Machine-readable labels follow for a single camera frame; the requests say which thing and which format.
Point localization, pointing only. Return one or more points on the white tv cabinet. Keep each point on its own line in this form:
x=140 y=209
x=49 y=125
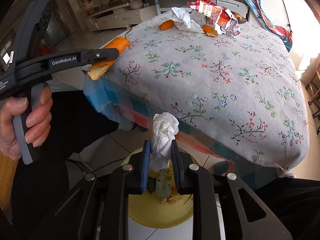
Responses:
x=121 y=16

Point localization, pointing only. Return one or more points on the wooden chair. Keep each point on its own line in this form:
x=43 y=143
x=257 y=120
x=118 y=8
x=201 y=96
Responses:
x=314 y=90

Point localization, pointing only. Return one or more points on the white tissue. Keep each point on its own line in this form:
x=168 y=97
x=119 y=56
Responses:
x=163 y=130
x=187 y=19

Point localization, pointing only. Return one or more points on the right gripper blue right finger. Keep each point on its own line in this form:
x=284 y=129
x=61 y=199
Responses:
x=176 y=164

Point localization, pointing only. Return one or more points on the person's left hand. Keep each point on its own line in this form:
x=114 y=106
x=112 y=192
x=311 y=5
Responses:
x=37 y=123

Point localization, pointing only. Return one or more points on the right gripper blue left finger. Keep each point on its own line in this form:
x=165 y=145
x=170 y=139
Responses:
x=144 y=168

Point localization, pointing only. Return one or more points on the pink kettlebell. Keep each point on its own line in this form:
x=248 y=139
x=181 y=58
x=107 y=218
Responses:
x=136 y=4

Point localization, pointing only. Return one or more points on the orange white snack bag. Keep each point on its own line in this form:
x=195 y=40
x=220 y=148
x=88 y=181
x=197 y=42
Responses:
x=222 y=18

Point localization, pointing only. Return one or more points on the floral white tablecloth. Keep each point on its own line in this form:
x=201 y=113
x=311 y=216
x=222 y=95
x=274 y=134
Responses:
x=239 y=93

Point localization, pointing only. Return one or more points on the yellow plastic trash bin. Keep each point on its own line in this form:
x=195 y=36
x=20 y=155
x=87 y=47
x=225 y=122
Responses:
x=154 y=212

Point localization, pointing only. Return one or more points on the light blue carton wrapper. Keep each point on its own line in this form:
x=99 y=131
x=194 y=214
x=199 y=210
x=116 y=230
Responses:
x=163 y=183

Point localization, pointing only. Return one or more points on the brown spotted mango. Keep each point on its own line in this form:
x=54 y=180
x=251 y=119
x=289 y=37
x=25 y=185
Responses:
x=241 y=20

